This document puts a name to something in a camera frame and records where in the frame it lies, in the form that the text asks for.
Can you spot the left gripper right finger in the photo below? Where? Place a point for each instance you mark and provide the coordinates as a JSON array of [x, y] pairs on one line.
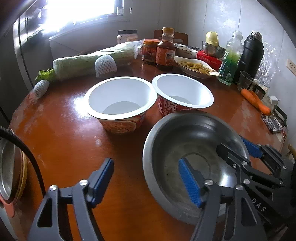
[[242, 220]]

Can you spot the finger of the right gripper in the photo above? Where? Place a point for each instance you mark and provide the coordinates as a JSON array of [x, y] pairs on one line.
[[244, 170], [270, 157]]

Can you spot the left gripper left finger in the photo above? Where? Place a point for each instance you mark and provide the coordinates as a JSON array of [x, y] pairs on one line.
[[51, 221]]

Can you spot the round metal pan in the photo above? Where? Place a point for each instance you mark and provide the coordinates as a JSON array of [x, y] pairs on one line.
[[11, 167]]

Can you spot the red instant noodle bowl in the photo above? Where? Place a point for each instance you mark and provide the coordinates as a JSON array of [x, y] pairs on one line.
[[120, 103]]

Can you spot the yellow shell-shaped plate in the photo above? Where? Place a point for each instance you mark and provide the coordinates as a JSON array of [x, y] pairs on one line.
[[23, 178]]

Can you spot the metal tool set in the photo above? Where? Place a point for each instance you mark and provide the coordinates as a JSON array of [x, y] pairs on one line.
[[276, 121]]

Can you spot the orange carrot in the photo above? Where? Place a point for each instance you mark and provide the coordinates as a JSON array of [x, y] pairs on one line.
[[251, 97]]

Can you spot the glass cup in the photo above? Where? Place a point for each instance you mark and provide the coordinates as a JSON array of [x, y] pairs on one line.
[[245, 81]]

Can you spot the red packet box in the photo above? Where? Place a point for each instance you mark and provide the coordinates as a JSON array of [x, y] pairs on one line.
[[213, 62]]

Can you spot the white dish of food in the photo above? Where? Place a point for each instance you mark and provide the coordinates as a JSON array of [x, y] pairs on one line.
[[196, 68]]

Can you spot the black thermos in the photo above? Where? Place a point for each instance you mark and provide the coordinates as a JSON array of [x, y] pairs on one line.
[[251, 57]]

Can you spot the green liquid plastic bottle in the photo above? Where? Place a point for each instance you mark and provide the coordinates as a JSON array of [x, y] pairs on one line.
[[233, 52]]

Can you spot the small steel bowl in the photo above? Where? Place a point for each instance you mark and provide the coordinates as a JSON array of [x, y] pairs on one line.
[[213, 51]]

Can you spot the white ceramic bowl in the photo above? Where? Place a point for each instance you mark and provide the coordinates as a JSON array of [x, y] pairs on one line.
[[186, 52]]

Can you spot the brown sauce bottle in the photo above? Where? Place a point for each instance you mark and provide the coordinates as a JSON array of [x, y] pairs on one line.
[[166, 50]]

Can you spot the yellow object in bowl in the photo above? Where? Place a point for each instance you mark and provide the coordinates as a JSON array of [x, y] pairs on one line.
[[212, 38]]

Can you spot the wooden chair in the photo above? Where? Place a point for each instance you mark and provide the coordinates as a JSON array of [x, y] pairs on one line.
[[180, 38]]

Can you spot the foam-netted fruit left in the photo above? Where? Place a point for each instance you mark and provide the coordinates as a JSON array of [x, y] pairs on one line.
[[41, 88]]

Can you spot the foam-netted fruit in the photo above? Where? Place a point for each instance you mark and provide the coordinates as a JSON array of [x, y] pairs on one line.
[[104, 64], [41, 88]]

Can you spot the red chili sauce jar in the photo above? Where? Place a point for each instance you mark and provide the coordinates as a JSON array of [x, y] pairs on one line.
[[149, 51]]

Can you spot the green lettuce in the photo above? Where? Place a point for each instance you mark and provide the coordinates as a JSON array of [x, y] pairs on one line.
[[48, 75]]

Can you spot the wrapped napa cabbage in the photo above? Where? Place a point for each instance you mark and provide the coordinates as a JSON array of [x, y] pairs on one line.
[[75, 66]]

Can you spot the foam-netted fruit right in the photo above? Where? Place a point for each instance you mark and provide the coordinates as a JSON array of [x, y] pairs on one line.
[[104, 64]]

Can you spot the dark refrigerator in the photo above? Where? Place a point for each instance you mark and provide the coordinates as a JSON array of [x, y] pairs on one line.
[[25, 50]]

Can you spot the clear jar black lid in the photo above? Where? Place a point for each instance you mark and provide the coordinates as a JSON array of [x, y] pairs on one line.
[[127, 36]]

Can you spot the wall power socket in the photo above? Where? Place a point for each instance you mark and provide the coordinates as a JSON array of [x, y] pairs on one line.
[[291, 66]]

